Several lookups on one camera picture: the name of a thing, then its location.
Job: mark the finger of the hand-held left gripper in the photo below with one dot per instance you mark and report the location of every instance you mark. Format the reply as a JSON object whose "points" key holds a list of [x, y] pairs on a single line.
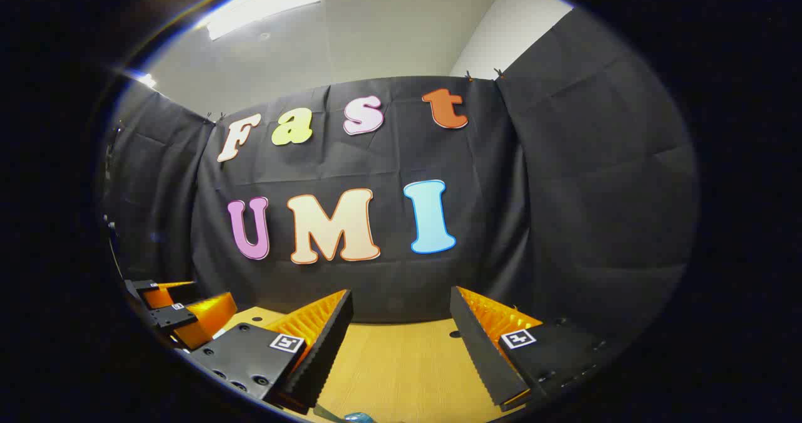
{"points": [[169, 318], [141, 289]]}

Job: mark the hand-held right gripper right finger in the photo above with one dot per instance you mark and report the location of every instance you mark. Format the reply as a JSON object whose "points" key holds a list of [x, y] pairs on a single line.
{"points": [[484, 348]]}

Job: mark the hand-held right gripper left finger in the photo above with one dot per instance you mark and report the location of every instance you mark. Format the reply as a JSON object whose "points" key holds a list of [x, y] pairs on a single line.
{"points": [[322, 348]]}

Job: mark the clear tube with blue cap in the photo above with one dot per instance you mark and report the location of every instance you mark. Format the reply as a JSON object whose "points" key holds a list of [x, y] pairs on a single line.
{"points": [[360, 418]]}

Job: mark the black backdrop cloth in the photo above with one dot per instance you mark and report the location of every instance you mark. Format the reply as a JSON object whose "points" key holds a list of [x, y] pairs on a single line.
{"points": [[376, 160]]}

